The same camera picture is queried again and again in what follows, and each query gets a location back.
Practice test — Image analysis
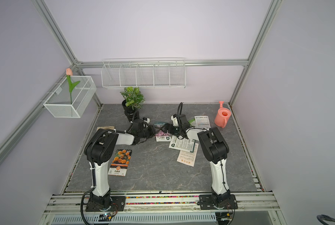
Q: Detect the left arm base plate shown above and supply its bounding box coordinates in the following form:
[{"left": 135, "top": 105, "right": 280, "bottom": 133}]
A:
[{"left": 85, "top": 196, "right": 126, "bottom": 212}]

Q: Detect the white text seed packet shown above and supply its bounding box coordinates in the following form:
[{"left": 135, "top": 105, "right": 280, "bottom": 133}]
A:
[{"left": 194, "top": 116, "right": 211, "bottom": 129}]

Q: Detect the purple flower seed packet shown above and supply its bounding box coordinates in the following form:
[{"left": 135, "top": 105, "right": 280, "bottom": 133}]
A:
[{"left": 155, "top": 131, "right": 172, "bottom": 142}]

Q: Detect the pink artificial tulip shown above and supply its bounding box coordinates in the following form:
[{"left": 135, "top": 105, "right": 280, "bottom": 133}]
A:
[{"left": 66, "top": 68, "right": 80, "bottom": 104}]

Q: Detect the white orange-print seed packet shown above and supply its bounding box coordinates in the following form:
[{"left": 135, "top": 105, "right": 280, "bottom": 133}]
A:
[{"left": 177, "top": 143, "right": 199, "bottom": 167}]

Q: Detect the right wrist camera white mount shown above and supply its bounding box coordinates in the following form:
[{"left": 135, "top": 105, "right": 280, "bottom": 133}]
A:
[{"left": 171, "top": 114, "right": 179, "bottom": 127}]

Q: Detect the beige work glove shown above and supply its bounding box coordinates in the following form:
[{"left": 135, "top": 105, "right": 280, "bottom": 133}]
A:
[{"left": 97, "top": 126, "right": 115, "bottom": 131}]

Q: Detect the white wire wall shelf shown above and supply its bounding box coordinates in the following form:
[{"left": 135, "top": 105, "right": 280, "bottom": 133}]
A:
[{"left": 101, "top": 58, "right": 186, "bottom": 88}]

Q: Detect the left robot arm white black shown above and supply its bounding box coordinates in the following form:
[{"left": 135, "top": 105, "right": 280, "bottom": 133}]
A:
[{"left": 84, "top": 125, "right": 157, "bottom": 197}]

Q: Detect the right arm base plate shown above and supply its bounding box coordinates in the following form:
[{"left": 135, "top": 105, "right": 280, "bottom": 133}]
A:
[{"left": 197, "top": 193, "right": 238, "bottom": 210}]

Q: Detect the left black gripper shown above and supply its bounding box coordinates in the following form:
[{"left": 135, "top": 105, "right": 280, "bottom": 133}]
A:
[{"left": 139, "top": 125, "right": 161, "bottom": 139}]

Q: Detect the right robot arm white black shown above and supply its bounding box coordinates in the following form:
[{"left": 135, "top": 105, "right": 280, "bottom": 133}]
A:
[{"left": 160, "top": 123, "right": 232, "bottom": 207}]

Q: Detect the sunflower seed packet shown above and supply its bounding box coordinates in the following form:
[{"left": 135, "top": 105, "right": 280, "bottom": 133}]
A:
[{"left": 169, "top": 136, "right": 195, "bottom": 153}]

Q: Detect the green seed packet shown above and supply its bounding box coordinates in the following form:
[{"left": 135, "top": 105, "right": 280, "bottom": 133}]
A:
[{"left": 188, "top": 118, "right": 196, "bottom": 126}]

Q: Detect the white mesh wall basket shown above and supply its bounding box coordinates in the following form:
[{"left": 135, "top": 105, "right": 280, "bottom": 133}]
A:
[{"left": 43, "top": 76, "right": 97, "bottom": 118}]

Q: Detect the pink watering can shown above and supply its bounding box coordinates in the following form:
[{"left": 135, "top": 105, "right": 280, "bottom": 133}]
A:
[{"left": 214, "top": 101, "right": 231, "bottom": 128}]

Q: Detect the orange marigold seed packet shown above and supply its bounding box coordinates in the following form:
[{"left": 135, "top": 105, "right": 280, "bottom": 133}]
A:
[{"left": 108, "top": 149, "right": 132, "bottom": 177}]

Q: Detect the green potted plant black pot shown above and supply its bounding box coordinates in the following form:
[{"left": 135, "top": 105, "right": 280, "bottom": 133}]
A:
[{"left": 121, "top": 87, "right": 145, "bottom": 122}]

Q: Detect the pink chrysanthemum seed packet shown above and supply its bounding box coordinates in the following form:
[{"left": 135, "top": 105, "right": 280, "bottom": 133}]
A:
[{"left": 153, "top": 121, "right": 166, "bottom": 129}]

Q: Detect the aluminium front rail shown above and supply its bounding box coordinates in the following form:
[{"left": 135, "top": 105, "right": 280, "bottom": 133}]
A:
[{"left": 43, "top": 192, "right": 281, "bottom": 215}]

